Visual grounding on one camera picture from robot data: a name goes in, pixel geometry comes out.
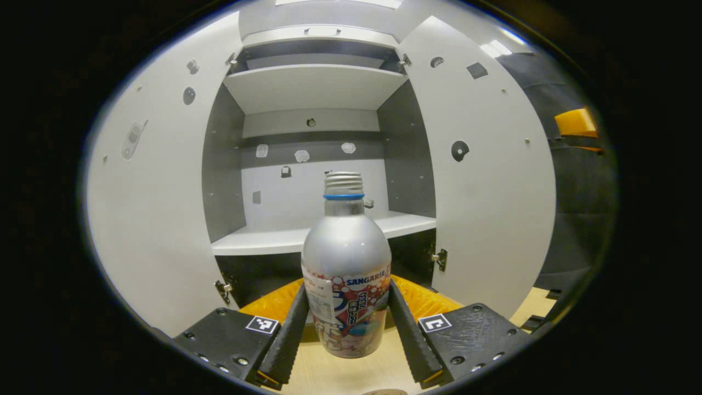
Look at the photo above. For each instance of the large ceiling light panel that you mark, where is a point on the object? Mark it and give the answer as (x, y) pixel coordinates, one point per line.
(340, 3)

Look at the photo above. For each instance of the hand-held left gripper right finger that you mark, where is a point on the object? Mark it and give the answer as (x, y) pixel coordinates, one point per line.
(411, 340)

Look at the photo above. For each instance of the metal door hinge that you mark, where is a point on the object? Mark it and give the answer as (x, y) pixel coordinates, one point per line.
(224, 291)
(405, 60)
(231, 59)
(440, 259)

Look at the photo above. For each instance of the white and grey cabinet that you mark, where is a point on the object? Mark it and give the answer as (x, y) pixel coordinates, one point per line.
(312, 85)

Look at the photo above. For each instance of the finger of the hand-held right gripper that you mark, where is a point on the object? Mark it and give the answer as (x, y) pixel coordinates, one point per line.
(576, 123)

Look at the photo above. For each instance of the black table clamp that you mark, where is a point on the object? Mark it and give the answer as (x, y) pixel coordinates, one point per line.
(554, 294)
(533, 323)

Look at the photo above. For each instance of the white cabinet door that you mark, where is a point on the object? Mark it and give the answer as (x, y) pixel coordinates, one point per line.
(493, 192)
(159, 219)

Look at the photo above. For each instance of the silver bottle with printed label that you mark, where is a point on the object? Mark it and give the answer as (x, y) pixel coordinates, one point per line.
(345, 247)

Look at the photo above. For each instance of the small ceiling light panel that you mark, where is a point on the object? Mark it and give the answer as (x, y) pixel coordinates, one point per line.
(496, 48)

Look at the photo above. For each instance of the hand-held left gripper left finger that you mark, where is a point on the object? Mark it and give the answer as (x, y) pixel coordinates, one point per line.
(290, 340)

